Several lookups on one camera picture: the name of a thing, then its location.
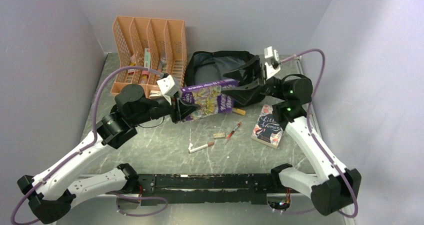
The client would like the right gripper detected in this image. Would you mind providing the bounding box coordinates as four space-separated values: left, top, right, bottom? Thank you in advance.
220 55 288 105

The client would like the purple storey treehouse book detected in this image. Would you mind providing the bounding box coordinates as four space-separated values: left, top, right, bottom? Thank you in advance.
180 78 239 122

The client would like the black student backpack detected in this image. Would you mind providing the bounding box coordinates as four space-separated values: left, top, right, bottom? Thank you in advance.
183 50 268 108

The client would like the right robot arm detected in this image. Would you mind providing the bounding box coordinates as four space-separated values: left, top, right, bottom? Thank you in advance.
222 56 362 218

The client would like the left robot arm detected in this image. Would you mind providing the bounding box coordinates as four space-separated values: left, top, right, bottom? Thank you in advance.
17 83 199 224

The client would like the yellow highlighter pen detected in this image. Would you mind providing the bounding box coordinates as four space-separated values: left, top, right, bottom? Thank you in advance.
232 107 246 116

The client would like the small brown eraser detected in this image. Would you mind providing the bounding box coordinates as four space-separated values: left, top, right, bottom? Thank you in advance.
213 132 226 139

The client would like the white brown pen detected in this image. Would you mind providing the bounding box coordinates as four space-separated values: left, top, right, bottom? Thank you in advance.
188 142 215 154

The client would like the red pen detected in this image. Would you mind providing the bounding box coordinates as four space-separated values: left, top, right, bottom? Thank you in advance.
226 121 242 141

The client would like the orange marker pen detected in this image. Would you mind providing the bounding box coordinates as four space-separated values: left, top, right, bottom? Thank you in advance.
157 59 167 73

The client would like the pink crayon tube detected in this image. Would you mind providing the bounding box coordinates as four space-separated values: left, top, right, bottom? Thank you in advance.
139 70 150 84

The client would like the teal stationery box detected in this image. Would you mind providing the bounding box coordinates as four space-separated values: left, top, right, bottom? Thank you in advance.
143 48 152 69

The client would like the peach plastic desk organizer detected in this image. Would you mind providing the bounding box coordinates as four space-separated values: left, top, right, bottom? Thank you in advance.
112 16 188 87

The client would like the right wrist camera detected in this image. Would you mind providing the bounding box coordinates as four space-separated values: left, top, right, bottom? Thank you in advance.
263 46 281 80

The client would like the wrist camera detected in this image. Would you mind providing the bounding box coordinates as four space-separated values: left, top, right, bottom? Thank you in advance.
263 46 281 80
156 75 180 105

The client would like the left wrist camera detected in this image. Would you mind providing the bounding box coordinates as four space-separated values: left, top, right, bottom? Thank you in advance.
156 75 180 105

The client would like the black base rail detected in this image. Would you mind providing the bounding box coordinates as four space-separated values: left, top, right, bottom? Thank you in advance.
117 173 296 206

